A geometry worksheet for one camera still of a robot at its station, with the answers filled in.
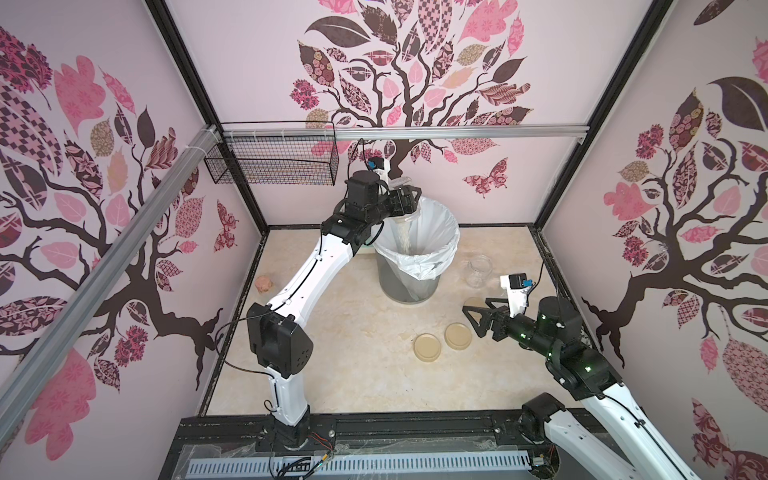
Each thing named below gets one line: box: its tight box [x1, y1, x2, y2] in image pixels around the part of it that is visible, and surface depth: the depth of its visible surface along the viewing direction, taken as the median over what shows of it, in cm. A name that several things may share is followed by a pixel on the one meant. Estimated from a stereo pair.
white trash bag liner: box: [372, 196, 461, 301], surface depth 87 cm
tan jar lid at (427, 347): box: [413, 333, 442, 363], surface depth 89 cm
